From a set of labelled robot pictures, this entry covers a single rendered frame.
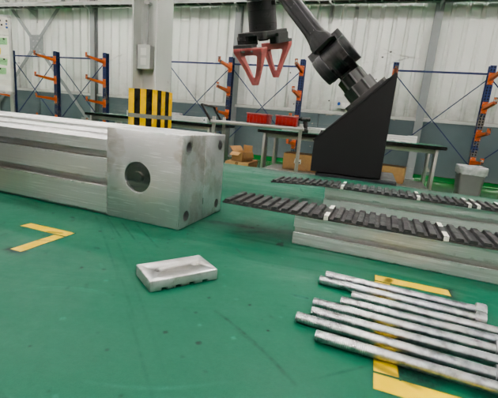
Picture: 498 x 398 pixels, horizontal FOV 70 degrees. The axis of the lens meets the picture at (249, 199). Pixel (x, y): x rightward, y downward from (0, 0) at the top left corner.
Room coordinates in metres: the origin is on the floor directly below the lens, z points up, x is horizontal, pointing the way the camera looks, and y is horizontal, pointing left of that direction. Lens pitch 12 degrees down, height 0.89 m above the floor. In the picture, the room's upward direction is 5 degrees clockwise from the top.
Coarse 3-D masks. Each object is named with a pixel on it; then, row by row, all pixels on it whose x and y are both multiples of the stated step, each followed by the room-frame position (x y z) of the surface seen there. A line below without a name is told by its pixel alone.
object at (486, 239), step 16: (240, 192) 0.39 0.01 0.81; (272, 208) 0.34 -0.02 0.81; (288, 208) 0.34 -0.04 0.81; (304, 208) 0.35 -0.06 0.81; (320, 208) 0.35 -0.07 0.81; (336, 208) 0.36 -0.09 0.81; (352, 208) 0.36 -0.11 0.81; (352, 224) 0.31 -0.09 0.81; (368, 224) 0.31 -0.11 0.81; (384, 224) 0.31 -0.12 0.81; (400, 224) 0.32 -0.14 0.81; (416, 224) 0.32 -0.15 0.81; (432, 224) 0.33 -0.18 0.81; (448, 224) 0.33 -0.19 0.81; (448, 240) 0.28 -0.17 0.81; (464, 240) 0.29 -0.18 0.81; (480, 240) 0.29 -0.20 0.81; (496, 240) 0.29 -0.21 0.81
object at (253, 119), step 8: (216, 112) 4.03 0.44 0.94; (248, 112) 3.60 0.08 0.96; (216, 120) 3.50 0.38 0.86; (224, 120) 4.01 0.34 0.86; (248, 120) 3.61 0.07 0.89; (256, 120) 3.59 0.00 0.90; (264, 120) 3.58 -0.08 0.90; (280, 120) 3.48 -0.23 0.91; (288, 120) 3.47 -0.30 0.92; (296, 120) 3.47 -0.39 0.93; (224, 128) 4.02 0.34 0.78; (272, 128) 3.44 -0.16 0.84; (280, 128) 3.43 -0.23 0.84; (288, 128) 3.42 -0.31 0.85; (296, 128) 3.42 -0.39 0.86; (296, 152) 3.42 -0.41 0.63; (296, 160) 3.42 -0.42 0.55; (296, 168) 3.42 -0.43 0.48
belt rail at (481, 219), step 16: (336, 192) 0.51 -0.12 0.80; (352, 192) 0.50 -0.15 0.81; (368, 208) 0.49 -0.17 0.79; (384, 208) 0.48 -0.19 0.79; (400, 208) 0.48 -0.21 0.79; (416, 208) 0.48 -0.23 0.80; (432, 208) 0.46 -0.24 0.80; (448, 208) 0.46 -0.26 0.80; (464, 208) 0.45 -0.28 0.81; (464, 224) 0.45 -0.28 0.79; (480, 224) 0.45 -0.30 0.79; (496, 224) 0.45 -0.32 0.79
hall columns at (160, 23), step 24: (144, 0) 3.82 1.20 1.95; (168, 0) 3.79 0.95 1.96; (144, 24) 3.82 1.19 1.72; (168, 24) 3.81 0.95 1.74; (168, 48) 3.82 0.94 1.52; (144, 72) 3.81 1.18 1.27; (168, 72) 3.84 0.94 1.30; (144, 96) 3.63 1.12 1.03; (168, 96) 3.82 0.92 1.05; (144, 120) 3.63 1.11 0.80; (168, 120) 3.83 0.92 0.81
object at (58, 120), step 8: (0, 112) 0.80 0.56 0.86; (8, 112) 0.79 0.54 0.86; (32, 120) 0.66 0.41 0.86; (40, 120) 0.66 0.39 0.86; (48, 120) 0.65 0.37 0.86; (56, 120) 0.65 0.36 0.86; (64, 120) 0.64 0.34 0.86; (72, 120) 0.73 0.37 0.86; (80, 120) 0.72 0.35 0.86; (88, 120) 0.74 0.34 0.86; (104, 128) 0.61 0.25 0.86
